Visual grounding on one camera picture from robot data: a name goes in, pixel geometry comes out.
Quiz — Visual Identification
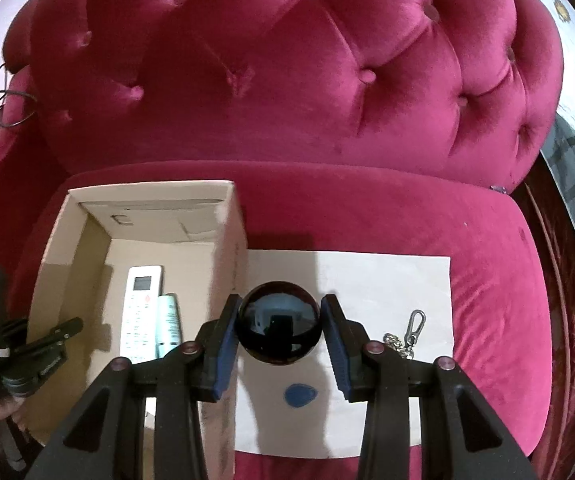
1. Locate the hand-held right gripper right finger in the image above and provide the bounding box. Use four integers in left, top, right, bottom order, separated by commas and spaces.
320, 293, 538, 480

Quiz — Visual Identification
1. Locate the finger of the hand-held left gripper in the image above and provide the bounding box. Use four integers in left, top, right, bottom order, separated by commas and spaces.
4, 316, 84, 378

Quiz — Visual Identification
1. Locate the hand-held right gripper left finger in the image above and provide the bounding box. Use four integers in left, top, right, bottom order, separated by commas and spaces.
24, 292, 242, 480

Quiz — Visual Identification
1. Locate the keychain with metal carabiner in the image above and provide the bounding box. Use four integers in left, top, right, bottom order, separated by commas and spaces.
382, 309, 427, 361

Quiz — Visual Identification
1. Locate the blue key fob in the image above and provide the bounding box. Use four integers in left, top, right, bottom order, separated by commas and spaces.
283, 383, 318, 409

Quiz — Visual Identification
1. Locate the black round glossy container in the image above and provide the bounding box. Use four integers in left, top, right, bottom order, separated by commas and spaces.
237, 281, 324, 365

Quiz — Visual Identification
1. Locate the light blue tube bottle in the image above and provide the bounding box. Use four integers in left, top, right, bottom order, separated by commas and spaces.
154, 294, 182, 358

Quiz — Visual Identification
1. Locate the brown cardboard box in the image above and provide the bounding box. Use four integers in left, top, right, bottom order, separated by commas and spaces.
27, 180, 249, 480

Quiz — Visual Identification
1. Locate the brown paper sheet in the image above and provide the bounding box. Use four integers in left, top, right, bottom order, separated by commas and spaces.
234, 247, 455, 461

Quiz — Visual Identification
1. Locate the white remote control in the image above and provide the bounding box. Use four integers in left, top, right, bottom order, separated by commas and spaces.
120, 265, 164, 361

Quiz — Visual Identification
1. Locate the red velvet tufted sofa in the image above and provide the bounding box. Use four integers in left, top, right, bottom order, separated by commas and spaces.
0, 0, 565, 480

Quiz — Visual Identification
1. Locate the grey striped cloth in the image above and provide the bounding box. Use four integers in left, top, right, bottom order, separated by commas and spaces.
537, 115, 575, 311

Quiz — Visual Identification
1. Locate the black cable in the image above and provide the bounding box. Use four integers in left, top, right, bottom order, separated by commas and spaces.
0, 62, 35, 131

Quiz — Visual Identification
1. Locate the star printed wall sheet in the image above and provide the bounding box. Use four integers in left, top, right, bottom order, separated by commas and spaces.
497, 0, 575, 161

